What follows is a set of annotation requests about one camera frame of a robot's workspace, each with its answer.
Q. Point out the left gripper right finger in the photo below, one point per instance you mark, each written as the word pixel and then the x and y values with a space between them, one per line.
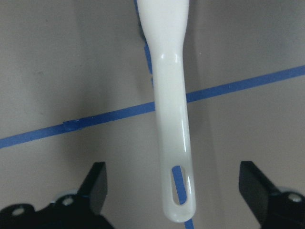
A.
pixel 273 207

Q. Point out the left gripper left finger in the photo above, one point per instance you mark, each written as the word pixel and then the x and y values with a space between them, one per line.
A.
pixel 81 210

